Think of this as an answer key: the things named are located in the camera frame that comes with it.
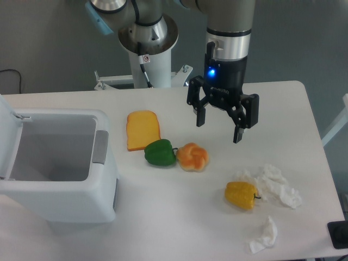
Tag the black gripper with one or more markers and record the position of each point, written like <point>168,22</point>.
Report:
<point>222,83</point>

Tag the yellow bell pepper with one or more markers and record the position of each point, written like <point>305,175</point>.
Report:
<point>241,194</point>

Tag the black device at edge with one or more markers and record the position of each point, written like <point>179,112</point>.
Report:
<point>338,234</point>

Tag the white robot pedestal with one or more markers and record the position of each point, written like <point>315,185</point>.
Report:
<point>149,50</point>

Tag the white frame at right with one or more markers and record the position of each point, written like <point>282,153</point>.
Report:
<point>336,125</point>

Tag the orange toast slice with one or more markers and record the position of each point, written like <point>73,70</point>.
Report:
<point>142,128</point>

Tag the green bell pepper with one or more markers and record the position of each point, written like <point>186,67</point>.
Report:
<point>160,153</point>

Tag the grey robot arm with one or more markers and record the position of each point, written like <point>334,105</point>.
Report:
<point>229,23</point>

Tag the white trash can body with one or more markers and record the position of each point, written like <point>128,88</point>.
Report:
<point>65,170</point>

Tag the small crumpled white tissue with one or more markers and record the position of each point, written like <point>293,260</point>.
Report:
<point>267,238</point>

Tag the large crumpled white tissue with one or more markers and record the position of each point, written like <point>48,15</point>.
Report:
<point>270,183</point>

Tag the braided bread roll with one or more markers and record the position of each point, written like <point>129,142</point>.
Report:
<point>192,157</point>

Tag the white trash can lid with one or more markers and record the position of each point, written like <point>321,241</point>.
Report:
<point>11,130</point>

